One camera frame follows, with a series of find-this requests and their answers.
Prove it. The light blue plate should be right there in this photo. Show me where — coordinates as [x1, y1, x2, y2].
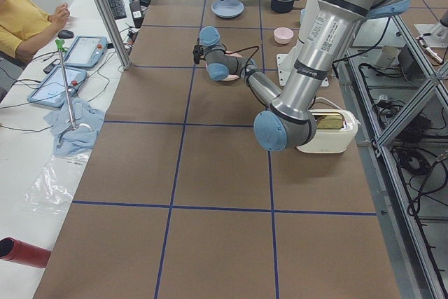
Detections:
[211, 0, 244, 19]

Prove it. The pink plate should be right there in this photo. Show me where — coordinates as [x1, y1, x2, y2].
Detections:
[206, 59, 239, 81]

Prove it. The pink bowl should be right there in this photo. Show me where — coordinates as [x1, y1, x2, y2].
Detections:
[274, 27, 294, 45]

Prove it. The black keyboard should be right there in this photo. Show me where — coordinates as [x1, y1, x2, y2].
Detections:
[107, 0, 127, 20]

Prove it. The upper teach pendant tablet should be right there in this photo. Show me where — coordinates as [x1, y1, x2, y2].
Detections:
[64, 36, 108, 69]

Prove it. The teach pendant tablet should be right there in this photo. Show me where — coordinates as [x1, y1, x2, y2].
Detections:
[64, 36, 108, 69]
[27, 65, 88, 108]

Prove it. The black computer mouse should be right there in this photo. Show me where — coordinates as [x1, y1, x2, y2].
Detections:
[57, 29, 74, 39]

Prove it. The cream toaster with toast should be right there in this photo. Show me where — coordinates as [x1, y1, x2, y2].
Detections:
[296, 97, 360, 154]

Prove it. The person in yellow shirt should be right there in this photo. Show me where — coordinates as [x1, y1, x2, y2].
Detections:
[1, 0, 70, 64]

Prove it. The lower teach pendant tablet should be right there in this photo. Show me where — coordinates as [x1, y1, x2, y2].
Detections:
[27, 65, 88, 108]

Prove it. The light blue cloth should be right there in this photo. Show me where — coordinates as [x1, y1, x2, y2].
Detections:
[43, 98, 105, 157]

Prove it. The clear plastic bag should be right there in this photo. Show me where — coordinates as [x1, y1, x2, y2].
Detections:
[20, 153, 90, 218]

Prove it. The red cylinder bottle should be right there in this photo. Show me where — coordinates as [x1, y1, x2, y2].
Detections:
[1, 237, 51, 268]

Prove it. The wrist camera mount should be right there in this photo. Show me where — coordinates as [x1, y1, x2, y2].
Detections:
[192, 43, 204, 64]

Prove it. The aluminium frame post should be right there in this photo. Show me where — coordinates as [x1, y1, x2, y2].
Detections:
[94, 0, 131, 70]

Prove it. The green handled grabber stick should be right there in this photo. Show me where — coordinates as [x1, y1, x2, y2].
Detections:
[55, 39, 77, 130]

